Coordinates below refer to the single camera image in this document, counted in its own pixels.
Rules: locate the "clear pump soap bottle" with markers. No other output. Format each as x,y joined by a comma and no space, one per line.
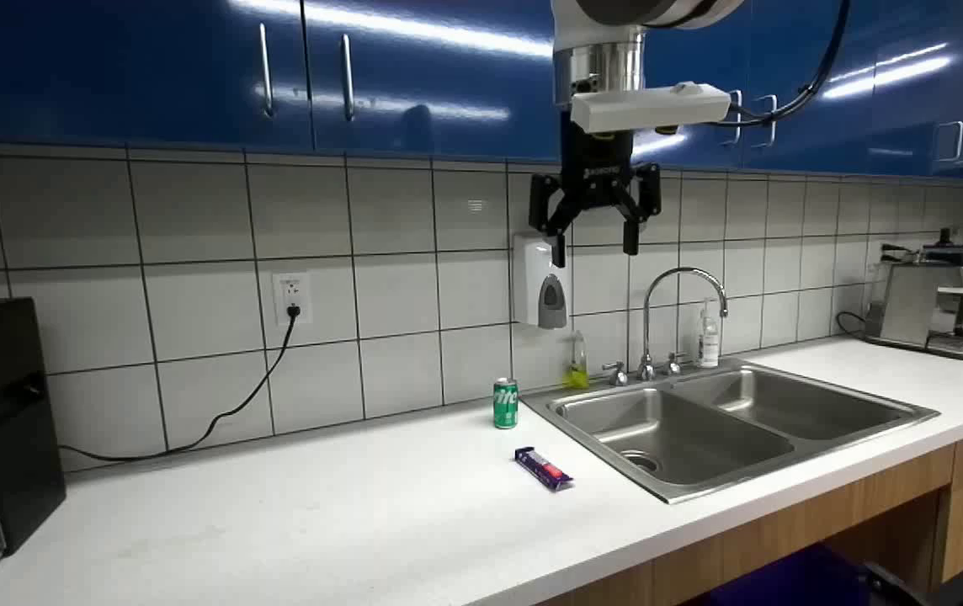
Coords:
710,347

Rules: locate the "yellow dish soap bottle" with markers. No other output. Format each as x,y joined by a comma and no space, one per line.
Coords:
576,374

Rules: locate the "silver espresso machine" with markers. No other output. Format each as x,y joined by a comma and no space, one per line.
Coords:
931,307

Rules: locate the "stainless steel double sink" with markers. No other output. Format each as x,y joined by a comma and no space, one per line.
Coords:
728,426

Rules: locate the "chrome gooseneck faucet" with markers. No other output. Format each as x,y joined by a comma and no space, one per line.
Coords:
649,324

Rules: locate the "white wall outlet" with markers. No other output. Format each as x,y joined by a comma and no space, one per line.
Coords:
290,297

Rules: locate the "blue bin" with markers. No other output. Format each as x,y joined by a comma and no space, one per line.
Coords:
785,585

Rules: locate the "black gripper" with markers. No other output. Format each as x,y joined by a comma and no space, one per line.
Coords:
597,170

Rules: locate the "black chair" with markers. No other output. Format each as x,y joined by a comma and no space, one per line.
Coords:
955,590

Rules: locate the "green soda can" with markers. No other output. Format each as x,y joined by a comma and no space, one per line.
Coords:
506,406

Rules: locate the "black coffee maker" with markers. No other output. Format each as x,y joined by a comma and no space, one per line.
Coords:
5,426

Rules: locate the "purple red chocolate bar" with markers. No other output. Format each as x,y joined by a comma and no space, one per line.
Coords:
545,468

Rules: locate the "white wall soap dispenser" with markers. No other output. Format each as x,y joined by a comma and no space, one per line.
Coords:
536,281

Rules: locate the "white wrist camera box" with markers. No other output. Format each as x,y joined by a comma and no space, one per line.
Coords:
650,106

